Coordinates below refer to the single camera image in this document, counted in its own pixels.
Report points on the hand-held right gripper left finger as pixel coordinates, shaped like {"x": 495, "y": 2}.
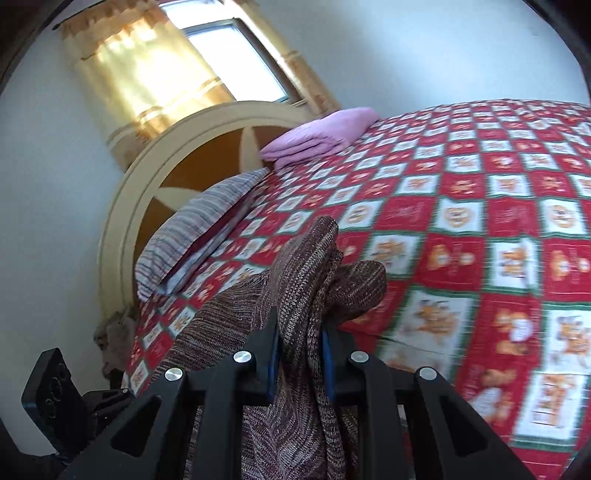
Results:
{"x": 272, "y": 357}

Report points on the grey patterned pillow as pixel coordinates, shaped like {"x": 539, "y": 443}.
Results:
{"x": 207, "y": 258}

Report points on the yellow curtain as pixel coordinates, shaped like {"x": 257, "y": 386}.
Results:
{"x": 147, "y": 78}
{"x": 304, "y": 69}

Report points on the red printed blanket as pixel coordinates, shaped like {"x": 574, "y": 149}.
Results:
{"x": 461, "y": 221}

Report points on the brown cloth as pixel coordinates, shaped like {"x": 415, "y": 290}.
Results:
{"x": 115, "y": 337}

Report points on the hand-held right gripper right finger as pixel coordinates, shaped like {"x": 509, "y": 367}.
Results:
{"x": 327, "y": 367}

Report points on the window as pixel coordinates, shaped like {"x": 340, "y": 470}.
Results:
{"x": 240, "y": 55}

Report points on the cream wooden headboard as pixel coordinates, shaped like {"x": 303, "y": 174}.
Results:
{"x": 138, "y": 203}

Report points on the striped pillow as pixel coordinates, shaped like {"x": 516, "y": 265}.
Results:
{"x": 203, "y": 212}

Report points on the brown knitted sweater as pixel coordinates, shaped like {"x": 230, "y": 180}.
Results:
{"x": 300, "y": 286}

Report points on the folded purple blanket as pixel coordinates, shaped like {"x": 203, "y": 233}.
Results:
{"x": 318, "y": 134}

